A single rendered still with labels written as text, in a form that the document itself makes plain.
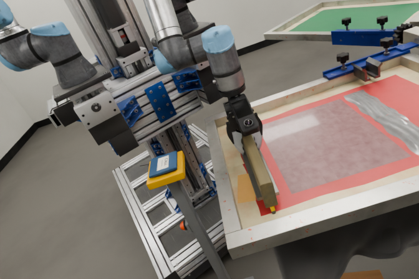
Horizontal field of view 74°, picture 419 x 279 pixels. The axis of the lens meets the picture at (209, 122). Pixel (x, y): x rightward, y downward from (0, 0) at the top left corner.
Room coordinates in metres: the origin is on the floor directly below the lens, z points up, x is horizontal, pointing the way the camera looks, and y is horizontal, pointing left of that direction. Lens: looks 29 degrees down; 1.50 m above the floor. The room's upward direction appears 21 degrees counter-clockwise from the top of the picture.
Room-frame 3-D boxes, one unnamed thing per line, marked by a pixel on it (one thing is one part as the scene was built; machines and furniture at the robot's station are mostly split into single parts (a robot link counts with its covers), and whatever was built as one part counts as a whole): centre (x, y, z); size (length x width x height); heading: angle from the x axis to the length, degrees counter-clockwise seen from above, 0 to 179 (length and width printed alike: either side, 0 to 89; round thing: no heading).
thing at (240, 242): (0.64, -0.35, 0.97); 0.79 x 0.58 x 0.04; 85
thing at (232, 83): (0.68, -0.09, 1.22); 0.08 x 0.08 x 0.05
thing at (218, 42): (0.69, -0.09, 1.30); 0.09 x 0.08 x 0.11; 173
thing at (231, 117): (0.69, -0.09, 1.14); 0.09 x 0.08 x 0.12; 175
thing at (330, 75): (0.90, -0.61, 0.97); 0.30 x 0.05 x 0.07; 85
